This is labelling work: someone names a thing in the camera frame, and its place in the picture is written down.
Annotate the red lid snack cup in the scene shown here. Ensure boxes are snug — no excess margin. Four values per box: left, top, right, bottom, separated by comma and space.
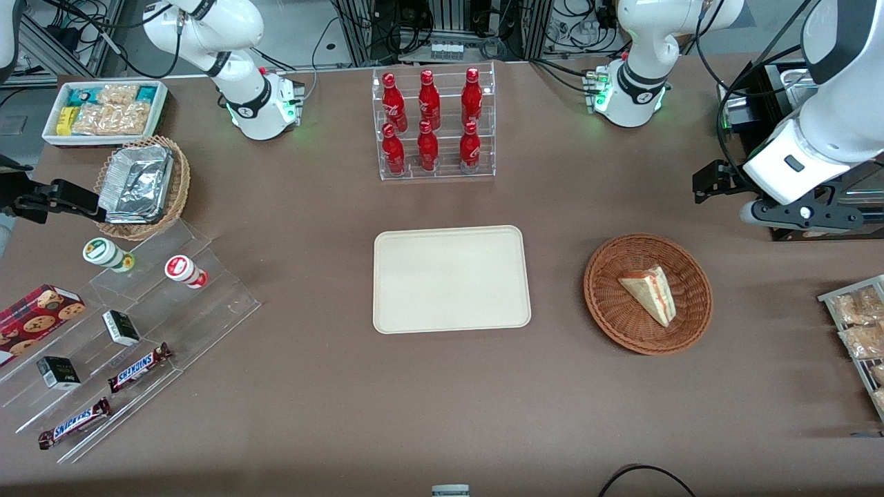
164, 255, 209, 289

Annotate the black floor cable loop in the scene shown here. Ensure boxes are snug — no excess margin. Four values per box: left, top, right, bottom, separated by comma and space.
597, 464, 697, 497

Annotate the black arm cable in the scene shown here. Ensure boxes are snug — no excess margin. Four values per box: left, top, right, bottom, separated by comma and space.
693, 0, 817, 186

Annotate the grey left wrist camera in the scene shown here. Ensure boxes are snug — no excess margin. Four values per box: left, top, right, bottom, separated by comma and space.
740, 186, 865, 233

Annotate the cream plastic tray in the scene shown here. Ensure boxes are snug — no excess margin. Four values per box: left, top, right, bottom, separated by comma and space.
372, 225, 532, 335

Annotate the brown wicker basket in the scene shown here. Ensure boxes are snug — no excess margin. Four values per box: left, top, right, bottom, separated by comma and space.
583, 233, 713, 356

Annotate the Snickers chocolate bar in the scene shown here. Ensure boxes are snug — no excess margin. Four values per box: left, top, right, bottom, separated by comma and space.
38, 397, 112, 450
107, 342, 173, 394

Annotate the aluminium frame rack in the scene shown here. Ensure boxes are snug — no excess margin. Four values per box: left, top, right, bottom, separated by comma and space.
331, 0, 553, 66

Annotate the aluminium frame stand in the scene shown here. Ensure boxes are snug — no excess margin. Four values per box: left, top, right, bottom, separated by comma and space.
17, 0, 126, 78

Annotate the triangular sandwich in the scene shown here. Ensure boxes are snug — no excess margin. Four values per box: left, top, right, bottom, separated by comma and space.
617, 266, 677, 328

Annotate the white rectangular snack bin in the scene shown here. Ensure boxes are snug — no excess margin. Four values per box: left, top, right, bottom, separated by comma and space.
41, 79, 170, 148

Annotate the clear acrylic stepped display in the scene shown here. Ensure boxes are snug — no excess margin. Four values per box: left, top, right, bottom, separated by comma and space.
0, 217, 262, 465

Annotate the black food display case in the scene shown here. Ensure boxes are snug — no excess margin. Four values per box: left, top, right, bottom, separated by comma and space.
717, 61, 884, 242

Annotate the red cookie box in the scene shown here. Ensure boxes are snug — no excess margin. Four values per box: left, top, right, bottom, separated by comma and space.
0, 284, 87, 367

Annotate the grey wire rack tray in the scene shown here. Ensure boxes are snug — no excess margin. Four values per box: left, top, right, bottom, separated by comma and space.
818, 275, 884, 423

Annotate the light tan wicker basket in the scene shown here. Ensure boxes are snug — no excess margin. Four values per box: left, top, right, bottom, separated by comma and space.
93, 135, 191, 242

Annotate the green lid snack cup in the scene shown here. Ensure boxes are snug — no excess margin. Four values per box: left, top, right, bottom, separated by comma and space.
82, 237, 135, 273

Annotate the red cola bottle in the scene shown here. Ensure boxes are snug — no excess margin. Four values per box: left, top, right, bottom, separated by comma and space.
418, 69, 441, 130
461, 67, 483, 126
382, 72, 408, 132
459, 121, 481, 173
381, 123, 406, 175
417, 120, 440, 172

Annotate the small black box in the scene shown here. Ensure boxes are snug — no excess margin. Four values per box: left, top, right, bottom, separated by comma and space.
36, 356, 81, 391
102, 310, 141, 347

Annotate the silver foil container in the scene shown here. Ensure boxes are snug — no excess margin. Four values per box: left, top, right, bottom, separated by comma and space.
98, 144, 175, 225

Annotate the clear bag of crackers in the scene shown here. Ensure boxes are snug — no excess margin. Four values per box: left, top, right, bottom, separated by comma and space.
73, 102, 153, 135
97, 84, 139, 106

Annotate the clear acrylic bottle rack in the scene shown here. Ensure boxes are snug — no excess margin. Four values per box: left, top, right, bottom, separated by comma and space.
372, 61, 497, 182

